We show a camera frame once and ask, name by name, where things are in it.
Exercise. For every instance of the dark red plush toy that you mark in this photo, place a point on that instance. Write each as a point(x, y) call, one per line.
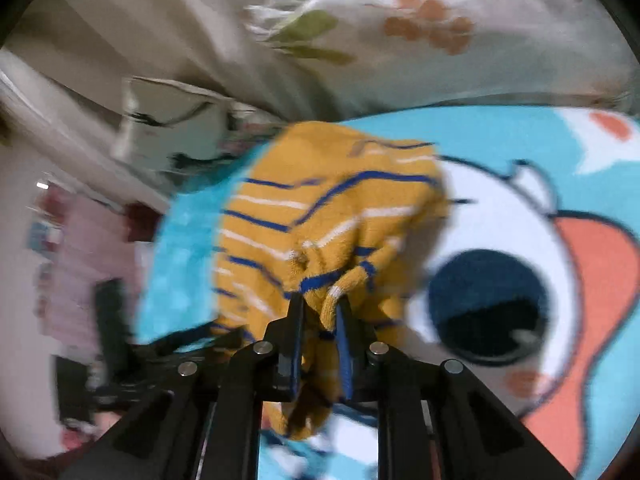
point(141, 222)

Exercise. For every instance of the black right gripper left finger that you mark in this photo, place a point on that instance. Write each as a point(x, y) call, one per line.
point(201, 415)

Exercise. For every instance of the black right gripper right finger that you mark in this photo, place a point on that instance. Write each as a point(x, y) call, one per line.
point(434, 421)

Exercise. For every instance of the turquoise cartoon star blanket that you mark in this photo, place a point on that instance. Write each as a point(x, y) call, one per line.
point(531, 280)

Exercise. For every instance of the cream crane print pillow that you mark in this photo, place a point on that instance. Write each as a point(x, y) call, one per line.
point(171, 131)

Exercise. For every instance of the white floral leaf pillow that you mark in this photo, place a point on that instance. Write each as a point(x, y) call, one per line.
point(372, 56)

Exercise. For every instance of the orange striped knit sweater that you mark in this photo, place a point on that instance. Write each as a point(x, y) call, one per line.
point(324, 212)

